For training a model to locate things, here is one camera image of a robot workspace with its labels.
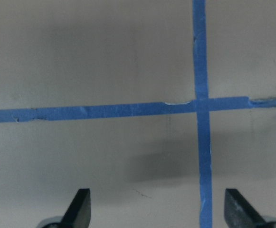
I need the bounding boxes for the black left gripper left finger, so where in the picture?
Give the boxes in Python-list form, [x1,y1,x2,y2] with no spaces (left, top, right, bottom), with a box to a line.
[59,189,91,228]

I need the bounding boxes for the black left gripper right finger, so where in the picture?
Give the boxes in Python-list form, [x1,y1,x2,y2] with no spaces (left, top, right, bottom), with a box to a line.
[224,189,276,228]

